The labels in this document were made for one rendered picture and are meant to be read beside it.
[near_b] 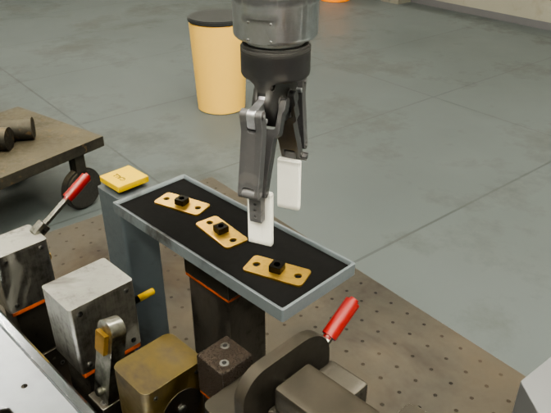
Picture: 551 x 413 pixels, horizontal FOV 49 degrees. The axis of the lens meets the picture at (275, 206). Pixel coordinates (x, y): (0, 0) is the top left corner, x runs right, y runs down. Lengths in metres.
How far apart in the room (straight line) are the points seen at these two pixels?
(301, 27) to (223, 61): 3.74
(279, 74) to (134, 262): 0.56
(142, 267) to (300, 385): 0.57
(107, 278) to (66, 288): 0.06
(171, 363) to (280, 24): 0.43
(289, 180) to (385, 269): 2.09
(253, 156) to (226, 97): 3.82
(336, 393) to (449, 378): 0.76
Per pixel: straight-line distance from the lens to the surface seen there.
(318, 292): 0.76
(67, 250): 1.75
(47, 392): 0.91
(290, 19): 0.62
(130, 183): 1.04
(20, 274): 1.12
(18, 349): 0.99
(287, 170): 0.76
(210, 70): 4.39
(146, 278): 1.14
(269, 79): 0.64
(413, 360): 1.36
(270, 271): 0.79
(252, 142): 0.63
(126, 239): 1.07
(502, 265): 3.00
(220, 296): 0.88
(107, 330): 0.82
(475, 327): 2.60
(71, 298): 0.88
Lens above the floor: 1.63
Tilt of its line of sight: 30 degrees down
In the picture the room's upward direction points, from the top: straight up
